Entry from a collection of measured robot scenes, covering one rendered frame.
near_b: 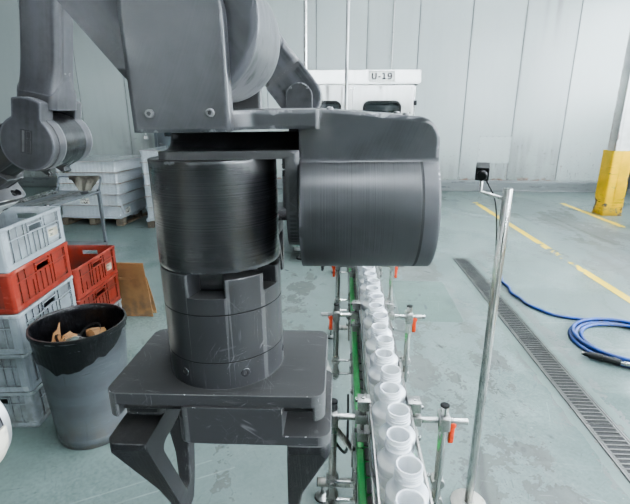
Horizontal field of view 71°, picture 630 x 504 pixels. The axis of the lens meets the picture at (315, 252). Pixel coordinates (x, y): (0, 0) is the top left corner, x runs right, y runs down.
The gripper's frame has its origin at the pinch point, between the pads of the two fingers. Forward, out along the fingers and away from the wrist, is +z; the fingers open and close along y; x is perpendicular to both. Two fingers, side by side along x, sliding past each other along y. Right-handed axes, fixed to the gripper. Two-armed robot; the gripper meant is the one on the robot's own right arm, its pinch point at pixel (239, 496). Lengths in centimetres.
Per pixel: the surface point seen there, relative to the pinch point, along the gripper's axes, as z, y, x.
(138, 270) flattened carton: 94, -155, 306
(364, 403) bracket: 29, 11, 49
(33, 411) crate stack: 128, -158, 174
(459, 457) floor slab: 141, 66, 163
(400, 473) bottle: 24.3, 14.1, 27.8
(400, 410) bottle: 25, 16, 42
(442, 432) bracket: 35, 25, 49
